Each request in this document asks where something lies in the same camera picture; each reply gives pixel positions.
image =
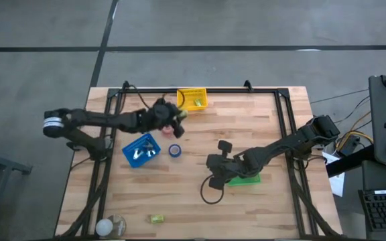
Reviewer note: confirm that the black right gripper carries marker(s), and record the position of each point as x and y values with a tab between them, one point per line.
230	165

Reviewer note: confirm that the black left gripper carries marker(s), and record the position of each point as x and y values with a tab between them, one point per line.
163	115

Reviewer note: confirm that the pink tape roll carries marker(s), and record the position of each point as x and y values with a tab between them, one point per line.
167	132

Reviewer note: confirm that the blue tape roll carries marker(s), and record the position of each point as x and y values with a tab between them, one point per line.
170	150

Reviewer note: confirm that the blue plastic basket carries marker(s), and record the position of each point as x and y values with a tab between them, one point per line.
128	149

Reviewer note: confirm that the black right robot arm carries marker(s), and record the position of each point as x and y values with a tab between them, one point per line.
290	142

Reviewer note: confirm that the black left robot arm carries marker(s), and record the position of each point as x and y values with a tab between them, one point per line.
96	118

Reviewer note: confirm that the green plastic basket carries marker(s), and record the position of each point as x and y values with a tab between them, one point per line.
250	180

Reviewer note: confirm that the yellow plastic basket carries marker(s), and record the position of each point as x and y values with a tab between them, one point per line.
184	98

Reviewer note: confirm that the white paper sheet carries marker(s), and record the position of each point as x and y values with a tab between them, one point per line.
337	185

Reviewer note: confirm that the black stand leg bar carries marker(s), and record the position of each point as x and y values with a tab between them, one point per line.
350	162

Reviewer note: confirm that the black power box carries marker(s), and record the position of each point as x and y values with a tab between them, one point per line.
350	145

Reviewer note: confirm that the white round ball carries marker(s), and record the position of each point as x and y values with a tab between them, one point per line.
104	227

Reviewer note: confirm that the grey desk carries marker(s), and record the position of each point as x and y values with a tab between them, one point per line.
370	177

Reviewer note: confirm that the black aluminium table frame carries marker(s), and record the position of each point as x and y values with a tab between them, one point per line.
246	90

